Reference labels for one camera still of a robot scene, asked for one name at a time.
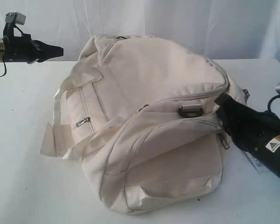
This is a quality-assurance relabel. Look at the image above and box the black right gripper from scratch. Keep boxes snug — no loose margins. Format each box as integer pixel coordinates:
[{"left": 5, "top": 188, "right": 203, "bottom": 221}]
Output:
[{"left": 214, "top": 93, "right": 280, "bottom": 163}]

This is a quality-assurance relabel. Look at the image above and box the cream fabric duffel bag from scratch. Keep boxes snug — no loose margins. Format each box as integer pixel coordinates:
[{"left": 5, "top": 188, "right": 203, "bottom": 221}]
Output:
[{"left": 40, "top": 35, "right": 249, "bottom": 215}]

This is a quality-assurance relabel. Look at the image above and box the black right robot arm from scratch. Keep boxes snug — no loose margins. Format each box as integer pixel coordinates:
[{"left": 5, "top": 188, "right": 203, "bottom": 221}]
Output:
[{"left": 215, "top": 93, "right": 280, "bottom": 178}]

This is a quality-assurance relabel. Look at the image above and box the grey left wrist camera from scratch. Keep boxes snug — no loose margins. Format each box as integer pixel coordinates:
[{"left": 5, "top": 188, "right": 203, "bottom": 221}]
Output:
[{"left": 5, "top": 12, "right": 26, "bottom": 25}]

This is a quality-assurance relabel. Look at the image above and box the white backdrop curtain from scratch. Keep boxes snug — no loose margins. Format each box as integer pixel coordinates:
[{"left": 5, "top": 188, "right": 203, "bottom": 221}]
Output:
[{"left": 0, "top": 0, "right": 280, "bottom": 62}]

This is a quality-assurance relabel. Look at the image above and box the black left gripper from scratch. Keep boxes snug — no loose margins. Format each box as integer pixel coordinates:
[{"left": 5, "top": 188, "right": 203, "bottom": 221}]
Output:
[{"left": 3, "top": 34, "right": 63, "bottom": 63}]

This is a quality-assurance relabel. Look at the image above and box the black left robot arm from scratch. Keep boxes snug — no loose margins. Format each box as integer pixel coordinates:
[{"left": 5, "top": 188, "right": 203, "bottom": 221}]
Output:
[{"left": 0, "top": 34, "right": 63, "bottom": 63}]

